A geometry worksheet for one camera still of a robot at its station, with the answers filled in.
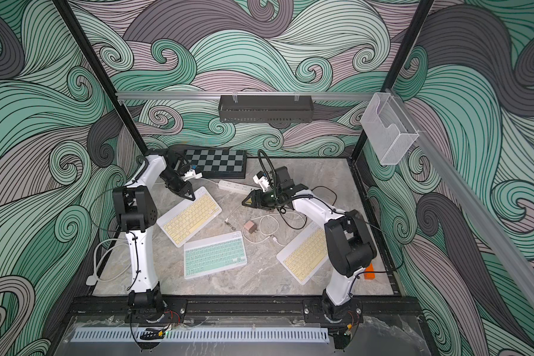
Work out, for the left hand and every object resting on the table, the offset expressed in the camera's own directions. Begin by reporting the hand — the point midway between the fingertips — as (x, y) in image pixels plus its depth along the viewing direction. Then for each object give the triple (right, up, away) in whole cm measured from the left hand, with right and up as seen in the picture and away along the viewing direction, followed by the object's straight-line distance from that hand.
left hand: (189, 195), depth 96 cm
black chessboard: (+9, +15, +19) cm, 26 cm away
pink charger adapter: (+27, -13, -3) cm, 30 cm away
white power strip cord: (-32, -30, -14) cm, 46 cm away
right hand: (+27, -2, -10) cm, 29 cm away
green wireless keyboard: (+13, -22, -10) cm, 28 cm away
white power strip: (+19, +3, +11) cm, 22 cm away
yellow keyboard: (+50, -22, -10) cm, 56 cm away
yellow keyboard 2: (-1, -11, -6) cm, 12 cm away
